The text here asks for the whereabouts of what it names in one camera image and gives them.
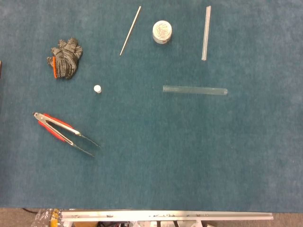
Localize white round lidded jar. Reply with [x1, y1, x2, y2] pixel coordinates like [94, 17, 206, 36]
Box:
[152, 20, 173, 44]

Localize clear glass test tube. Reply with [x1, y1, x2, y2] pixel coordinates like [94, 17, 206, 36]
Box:
[162, 85, 228, 96]

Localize red handled metal tongs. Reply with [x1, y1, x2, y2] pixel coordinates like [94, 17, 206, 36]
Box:
[33, 112, 100, 157]

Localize crinkled clear plastic bag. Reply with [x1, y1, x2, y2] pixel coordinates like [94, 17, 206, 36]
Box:
[30, 208, 62, 227]

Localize thin metal stirring rod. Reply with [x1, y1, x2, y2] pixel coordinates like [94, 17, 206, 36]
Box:
[119, 6, 142, 56]

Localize clear glass strip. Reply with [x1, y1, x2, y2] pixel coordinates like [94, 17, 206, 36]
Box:
[201, 6, 212, 61]

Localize grey knit work gloves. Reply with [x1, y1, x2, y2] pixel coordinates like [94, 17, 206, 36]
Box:
[46, 37, 83, 80]

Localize aluminium frame rail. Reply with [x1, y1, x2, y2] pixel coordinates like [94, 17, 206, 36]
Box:
[61, 210, 274, 222]

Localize teal felt table cover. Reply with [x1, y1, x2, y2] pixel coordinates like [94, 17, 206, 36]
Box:
[0, 0, 303, 213]

